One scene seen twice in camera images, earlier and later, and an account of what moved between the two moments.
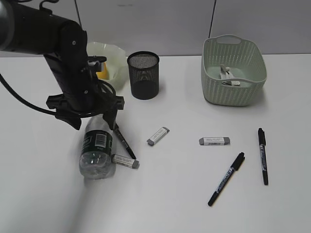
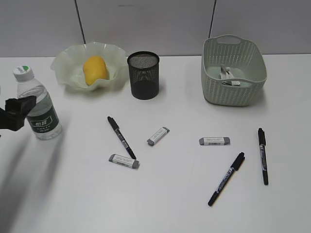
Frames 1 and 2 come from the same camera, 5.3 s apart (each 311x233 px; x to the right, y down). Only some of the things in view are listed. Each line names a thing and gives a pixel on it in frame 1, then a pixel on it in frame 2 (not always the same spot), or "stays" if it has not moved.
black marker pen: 263,152 stays
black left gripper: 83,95 to 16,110
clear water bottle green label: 95,158 to 43,116
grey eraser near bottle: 125,161 stays
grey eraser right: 214,141 stays
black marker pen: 124,140 stays
